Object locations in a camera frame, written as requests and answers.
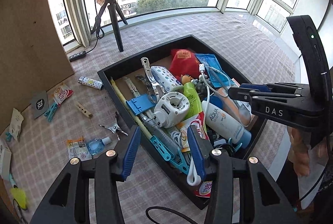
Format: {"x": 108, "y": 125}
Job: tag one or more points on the light blue cream tube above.
{"x": 12, "y": 181}

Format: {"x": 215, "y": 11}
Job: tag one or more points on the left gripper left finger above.
{"x": 126, "y": 152}

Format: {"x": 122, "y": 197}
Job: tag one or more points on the white Aqua sunscreen tube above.
{"x": 225, "y": 125}

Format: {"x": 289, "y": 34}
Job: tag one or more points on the green tube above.
{"x": 194, "y": 100}

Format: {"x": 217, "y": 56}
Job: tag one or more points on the blue wet wipes packet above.
{"x": 217, "y": 76}

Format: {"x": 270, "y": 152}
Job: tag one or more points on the white plug adapter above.
{"x": 170, "y": 110}

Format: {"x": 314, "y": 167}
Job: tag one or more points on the black cable remote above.
{"x": 77, "y": 56}

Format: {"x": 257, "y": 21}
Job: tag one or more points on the yellow shuttlecock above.
{"x": 20, "y": 196}

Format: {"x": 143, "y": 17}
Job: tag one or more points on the grey square sachet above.
{"x": 39, "y": 104}

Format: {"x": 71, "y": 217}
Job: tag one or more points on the person right hand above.
{"x": 298, "y": 153}

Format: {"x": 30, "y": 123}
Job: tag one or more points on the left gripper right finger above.
{"x": 200, "y": 149}

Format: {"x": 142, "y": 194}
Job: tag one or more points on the wooden clothespin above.
{"x": 83, "y": 110}

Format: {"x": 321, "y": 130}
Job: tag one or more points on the wooden back board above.
{"x": 32, "y": 56}

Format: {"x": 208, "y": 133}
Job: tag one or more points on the patterned lighter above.
{"x": 90, "y": 82}

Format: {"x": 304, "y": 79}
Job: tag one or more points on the large steel clamp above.
{"x": 155, "y": 89}

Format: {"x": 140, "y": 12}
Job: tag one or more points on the black tripod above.
{"x": 114, "y": 11}

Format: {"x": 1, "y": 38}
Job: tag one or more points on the red pouch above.
{"x": 184, "y": 62}

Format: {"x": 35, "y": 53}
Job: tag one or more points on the blue phone stand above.
{"x": 140, "y": 104}

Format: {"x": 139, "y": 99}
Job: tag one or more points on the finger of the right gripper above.
{"x": 255, "y": 87}
{"x": 241, "y": 94}

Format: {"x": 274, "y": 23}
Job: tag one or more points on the small blue bottle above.
{"x": 97, "y": 145}

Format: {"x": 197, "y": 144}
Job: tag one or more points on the yellow straw stick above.
{"x": 135, "y": 118}

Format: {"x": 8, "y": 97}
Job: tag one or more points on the white orange snack packet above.
{"x": 77, "y": 148}

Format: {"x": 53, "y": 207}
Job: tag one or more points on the cream shower cap packet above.
{"x": 15, "y": 124}

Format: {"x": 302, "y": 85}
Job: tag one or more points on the teal plastic clothespin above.
{"x": 49, "y": 114}

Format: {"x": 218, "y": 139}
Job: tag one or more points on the blue clothespin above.
{"x": 178, "y": 161}
{"x": 167, "y": 152}

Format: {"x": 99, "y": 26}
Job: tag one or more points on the black storage tray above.
{"x": 147, "y": 93}

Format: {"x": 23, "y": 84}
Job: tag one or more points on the red coffee mate sachet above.
{"x": 61, "y": 93}

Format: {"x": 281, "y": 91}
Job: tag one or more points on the white printed cardboard box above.
{"x": 5, "y": 160}

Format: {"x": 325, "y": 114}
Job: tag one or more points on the blue scissor-shaped clip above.
{"x": 8, "y": 137}

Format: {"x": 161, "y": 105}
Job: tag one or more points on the white dotted tissue pack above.
{"x": 166, "y": 79}

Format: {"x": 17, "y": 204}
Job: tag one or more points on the grey metal spoon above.
{"x": 239, "y": 113}

